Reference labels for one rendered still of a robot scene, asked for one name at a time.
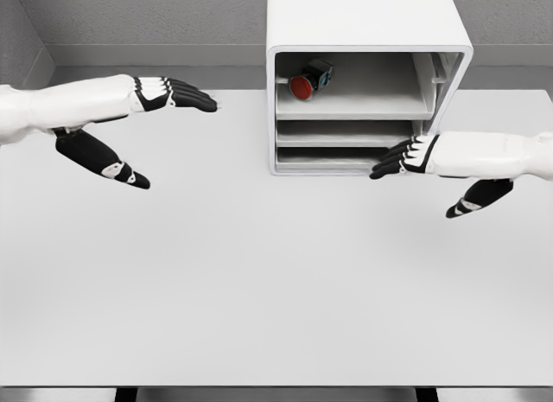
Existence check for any tall white cabinet drawer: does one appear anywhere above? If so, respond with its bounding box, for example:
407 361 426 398
275 52 435 121

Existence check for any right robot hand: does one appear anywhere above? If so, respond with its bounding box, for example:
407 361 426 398
369 131 537 220

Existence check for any white multi-storey storage cabinet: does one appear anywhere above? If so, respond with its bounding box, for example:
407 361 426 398
265 0 475 178

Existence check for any load switch with red button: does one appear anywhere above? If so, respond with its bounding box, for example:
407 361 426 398
288 58 335 104

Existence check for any shallow white cabinet drawer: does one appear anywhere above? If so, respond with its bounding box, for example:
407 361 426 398
276 147 392 175
276 119 423 149

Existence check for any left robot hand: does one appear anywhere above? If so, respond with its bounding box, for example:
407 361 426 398
30 73 219 190

